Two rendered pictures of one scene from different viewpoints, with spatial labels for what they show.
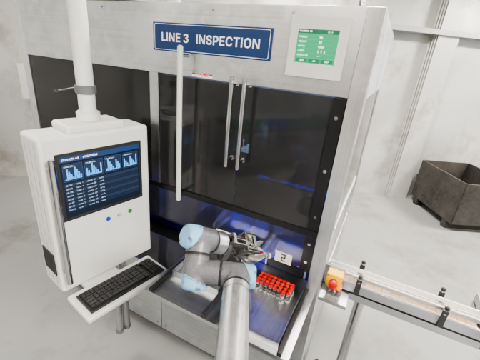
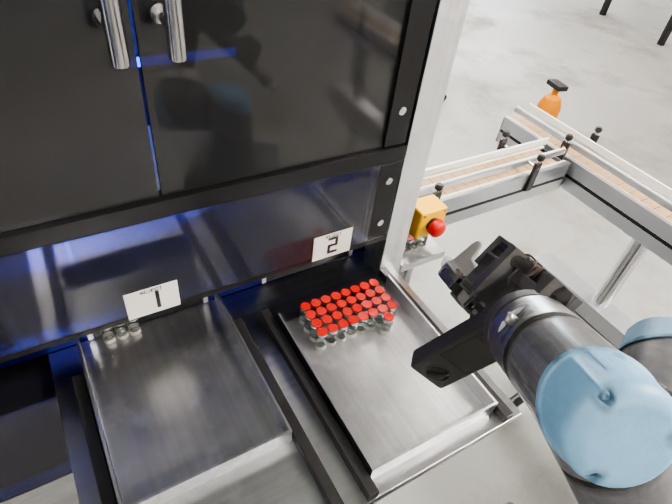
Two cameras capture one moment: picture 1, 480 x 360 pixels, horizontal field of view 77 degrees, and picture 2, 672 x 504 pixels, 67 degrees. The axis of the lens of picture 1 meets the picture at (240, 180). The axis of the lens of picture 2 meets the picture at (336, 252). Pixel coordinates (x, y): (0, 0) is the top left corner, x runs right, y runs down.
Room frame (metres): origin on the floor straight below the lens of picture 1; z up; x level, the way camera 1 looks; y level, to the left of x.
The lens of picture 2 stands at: (0.85, 0.38, 1.67)
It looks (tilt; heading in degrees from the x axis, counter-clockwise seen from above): 42 degrees down; 300
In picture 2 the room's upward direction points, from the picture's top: 8 degrees clockwise
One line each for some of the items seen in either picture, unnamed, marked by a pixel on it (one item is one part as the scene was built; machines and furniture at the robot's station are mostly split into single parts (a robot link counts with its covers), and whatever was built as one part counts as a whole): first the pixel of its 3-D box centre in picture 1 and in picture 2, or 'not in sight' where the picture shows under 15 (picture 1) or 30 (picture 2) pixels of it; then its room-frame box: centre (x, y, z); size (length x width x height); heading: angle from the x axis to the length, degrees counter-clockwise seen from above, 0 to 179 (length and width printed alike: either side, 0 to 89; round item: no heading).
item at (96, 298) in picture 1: (123, 281); not in sight; (1.17, 0.53, 0.82); 0.40 x 0.14 x 0.02; 144
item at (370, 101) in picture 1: (358, 148); not in sight; (1.58, -0.62, 1.51); 0.85 x 0.01 x 0.59; 155
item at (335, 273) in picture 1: (334, 277); (422, 214); (1.14, -0.49, 1.00); 0.08 x 0.07 x 0.07; 155
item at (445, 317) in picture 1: (397, 295); (468, 180); (1.14, -0.81, 0.92); 0.69 x 0.15 x 0.16; 65
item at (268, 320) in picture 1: (264, 303); (380, 361); (1.03, -0.16, 0.90); 0.34 x 0.26 x 0.04; 155
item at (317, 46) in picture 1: (316, 48); not in sight; (1.21, -0.23, 1.96); 0.21 x 0.01 x 0.21; 65
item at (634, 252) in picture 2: not in sight; (587, 321); (0.68, -1.05, 0.46); 0.09 x 0.09 x 0.77; 65
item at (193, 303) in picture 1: (234, 288); (286, 386); (1.14, -0.03, 0.87); 0.70 x 0.48 x 0.02; 65
